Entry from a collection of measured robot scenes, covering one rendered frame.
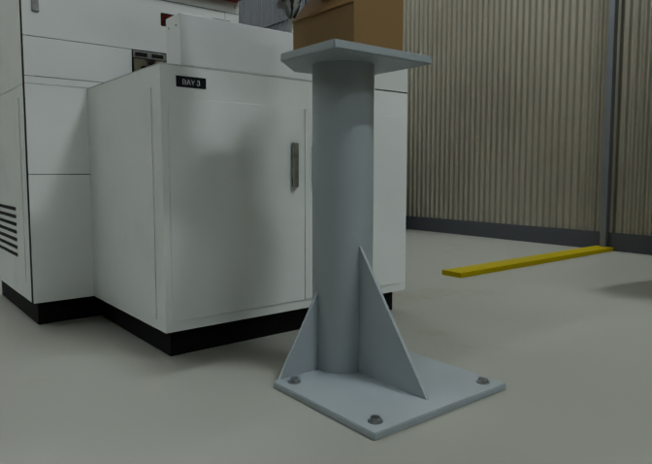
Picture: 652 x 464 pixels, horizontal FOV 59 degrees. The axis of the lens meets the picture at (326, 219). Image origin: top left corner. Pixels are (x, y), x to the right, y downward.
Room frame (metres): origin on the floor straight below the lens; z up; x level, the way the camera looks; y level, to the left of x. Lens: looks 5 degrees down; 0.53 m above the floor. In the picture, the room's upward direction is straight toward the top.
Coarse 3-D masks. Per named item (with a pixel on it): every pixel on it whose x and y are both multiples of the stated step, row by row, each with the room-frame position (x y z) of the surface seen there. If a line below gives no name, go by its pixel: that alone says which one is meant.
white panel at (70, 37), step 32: (32, 0) 1.96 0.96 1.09; (64, 0) 2.02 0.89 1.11; (96, 0) 2.09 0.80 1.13; (128, 0) 2.16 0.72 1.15; (160, 0) 2.24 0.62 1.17; (192, 0) 2.32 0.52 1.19; (224, 0) 2.41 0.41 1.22; (32, 32) 1.96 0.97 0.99; (64, 32) 2.02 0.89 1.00; (96, 32) 2.09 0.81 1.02; (128, 32) 2.16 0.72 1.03; (160, 32) 2.24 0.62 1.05; (32, 64) 1.96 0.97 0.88; (64, 64) 2.02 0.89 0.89; (96, 64) 2.09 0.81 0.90; (128, 64) 2.16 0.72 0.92
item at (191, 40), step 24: (168, 24) 1.67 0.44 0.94; (192, 24) 1.64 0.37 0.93; (216, 24) 1.69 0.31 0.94; (240, 24) 1.74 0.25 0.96; (168, 48) 1.68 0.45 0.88; (192, 48) 1.64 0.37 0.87; (216, 48) 1.69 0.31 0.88; (240, 48) 1.73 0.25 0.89; (264, 48) 1.79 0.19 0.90; (288, 48) 1.84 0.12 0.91; (264, 72) 1.79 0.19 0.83; (288, 72) 1.84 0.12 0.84
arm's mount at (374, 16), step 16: (320, 0) 1.52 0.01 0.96; (336, 0) 1.44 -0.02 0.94; (352, 0) 1.36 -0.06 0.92; (368, 0) 1.39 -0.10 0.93; (384, 0) 1.42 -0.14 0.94; (400, 0) 1.45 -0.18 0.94; (304, 16) 1.52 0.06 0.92; (320, 16) 1.46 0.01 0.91; (336, 16) 1.41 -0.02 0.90; (352, 16) 1.37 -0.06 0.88; (368, 16) 1.39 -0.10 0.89; (384, 16) 1.42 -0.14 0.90; (400, 16) 1.45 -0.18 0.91; (304, 32) 1.52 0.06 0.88; (320, 32) 1.46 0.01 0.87; (336, 32) 1.41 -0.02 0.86; (352, 32) 1.37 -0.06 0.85; (368, 32) 1.39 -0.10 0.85; (384, 32) 1.42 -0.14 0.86; (400, 32) 1.45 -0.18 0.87; (400, 48) 1.45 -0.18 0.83
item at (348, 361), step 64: (320, 64) 1.47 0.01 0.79; (384, 64) 1.50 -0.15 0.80; (320, 128) 1.47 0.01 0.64; (320, 192) 1.47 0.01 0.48; (320, 256) 1.47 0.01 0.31; (320, 320) 1.47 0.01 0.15; (384, 320) 1.38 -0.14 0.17; (320, 384) 1.37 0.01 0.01; (384, 384) 1.37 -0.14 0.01; (448, 384) 1.37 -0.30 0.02
